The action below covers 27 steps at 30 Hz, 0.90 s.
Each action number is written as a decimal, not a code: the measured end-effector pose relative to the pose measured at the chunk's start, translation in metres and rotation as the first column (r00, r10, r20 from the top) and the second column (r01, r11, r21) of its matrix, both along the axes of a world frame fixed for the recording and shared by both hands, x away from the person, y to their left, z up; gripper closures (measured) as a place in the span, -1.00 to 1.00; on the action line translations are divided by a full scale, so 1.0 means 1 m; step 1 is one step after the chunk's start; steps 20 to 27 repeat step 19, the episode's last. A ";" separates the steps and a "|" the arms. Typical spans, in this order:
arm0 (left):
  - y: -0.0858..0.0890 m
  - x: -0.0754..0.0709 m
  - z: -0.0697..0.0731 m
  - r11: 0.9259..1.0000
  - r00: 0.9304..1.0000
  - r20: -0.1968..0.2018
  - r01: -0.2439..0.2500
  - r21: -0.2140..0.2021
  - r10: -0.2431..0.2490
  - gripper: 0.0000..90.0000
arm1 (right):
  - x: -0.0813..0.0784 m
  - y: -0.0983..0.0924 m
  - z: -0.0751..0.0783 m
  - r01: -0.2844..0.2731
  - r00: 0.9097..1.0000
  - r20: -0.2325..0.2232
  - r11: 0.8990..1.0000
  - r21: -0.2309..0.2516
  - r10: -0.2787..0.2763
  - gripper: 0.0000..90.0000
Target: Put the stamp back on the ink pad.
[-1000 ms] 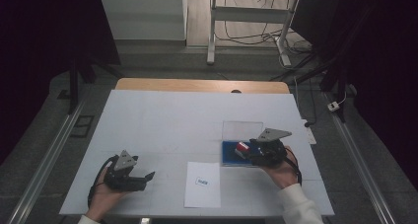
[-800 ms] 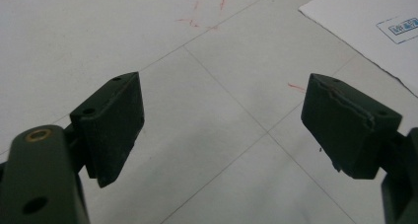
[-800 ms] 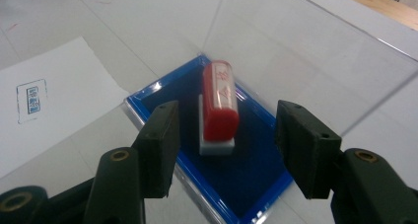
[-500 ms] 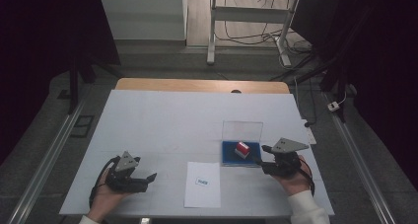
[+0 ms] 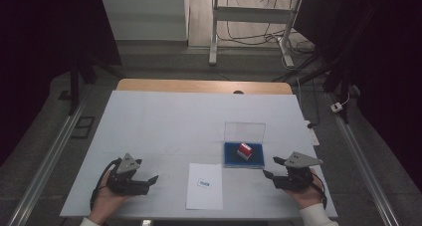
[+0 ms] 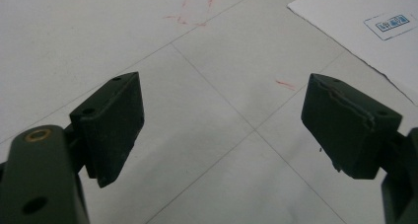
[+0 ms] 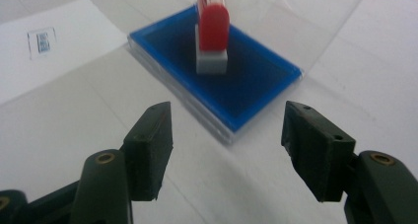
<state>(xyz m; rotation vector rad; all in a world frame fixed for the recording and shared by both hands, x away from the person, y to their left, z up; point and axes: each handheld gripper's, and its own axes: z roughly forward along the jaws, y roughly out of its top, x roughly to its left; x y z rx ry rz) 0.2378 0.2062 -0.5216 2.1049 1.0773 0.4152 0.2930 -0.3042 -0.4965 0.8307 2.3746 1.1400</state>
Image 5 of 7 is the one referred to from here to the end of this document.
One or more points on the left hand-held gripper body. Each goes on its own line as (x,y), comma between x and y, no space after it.
(127,184)

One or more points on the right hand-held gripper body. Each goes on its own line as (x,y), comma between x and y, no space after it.
(295,178)

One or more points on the blue ink pad clear lid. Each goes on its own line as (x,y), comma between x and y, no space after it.
(244,161)

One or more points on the red and white stamp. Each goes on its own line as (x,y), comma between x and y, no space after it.
(244,151)

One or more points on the person's right hand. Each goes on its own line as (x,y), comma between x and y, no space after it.
(307,196)

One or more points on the person's left hand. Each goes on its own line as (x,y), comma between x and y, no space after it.
(106,202)

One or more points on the white table cover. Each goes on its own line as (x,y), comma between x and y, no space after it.
(166,126)

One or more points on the white paper sheet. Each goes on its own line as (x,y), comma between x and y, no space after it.
(204,196)

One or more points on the white plug adapter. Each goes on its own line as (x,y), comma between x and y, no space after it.
(336,107)

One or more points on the black round table grommet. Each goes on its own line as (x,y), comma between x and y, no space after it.
(238,92)

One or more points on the black tripod stand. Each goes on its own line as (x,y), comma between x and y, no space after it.
(338,63)

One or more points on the dark curtain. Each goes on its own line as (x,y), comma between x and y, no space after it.
(391,70)
(33,53)

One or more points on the white cabinet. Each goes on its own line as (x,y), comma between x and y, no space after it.
(142,17)

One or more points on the black floor frame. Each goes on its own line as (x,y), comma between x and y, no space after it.
(83,127)

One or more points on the metal floor rail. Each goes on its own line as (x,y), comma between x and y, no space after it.
(363,159)
(46,163)

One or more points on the white desk frame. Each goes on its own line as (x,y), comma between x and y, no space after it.
(252,15)

